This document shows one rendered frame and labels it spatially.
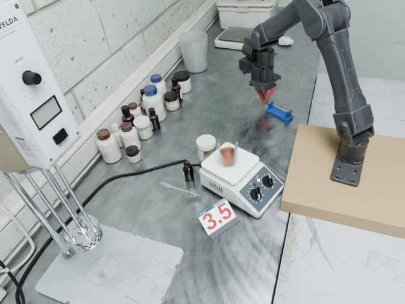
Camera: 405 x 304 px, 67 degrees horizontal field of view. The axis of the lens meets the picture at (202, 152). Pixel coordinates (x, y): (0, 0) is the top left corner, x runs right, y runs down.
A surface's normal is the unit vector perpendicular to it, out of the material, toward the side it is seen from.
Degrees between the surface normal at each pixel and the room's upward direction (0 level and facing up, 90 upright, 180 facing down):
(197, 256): 0
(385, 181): 0
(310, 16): 90
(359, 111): 56
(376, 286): 0
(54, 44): 90
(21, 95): 90
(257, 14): 93
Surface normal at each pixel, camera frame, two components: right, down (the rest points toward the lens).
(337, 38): 0.34, 0.06
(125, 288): -0.09, -0.73
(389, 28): -0.35, 0.66
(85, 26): 0.93, 0.18
